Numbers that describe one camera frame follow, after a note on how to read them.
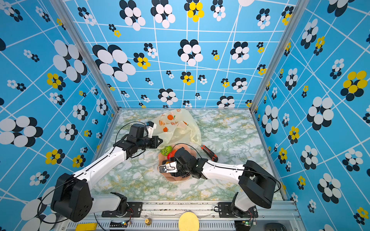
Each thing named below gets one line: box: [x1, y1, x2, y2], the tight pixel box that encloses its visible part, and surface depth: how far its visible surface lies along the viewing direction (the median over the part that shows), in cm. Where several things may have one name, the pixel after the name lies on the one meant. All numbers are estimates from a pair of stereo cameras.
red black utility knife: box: [199, 144, 219, 163], surface depth 95 cm
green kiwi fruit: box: [159, 145, 173, 157], surface depth 86 cm
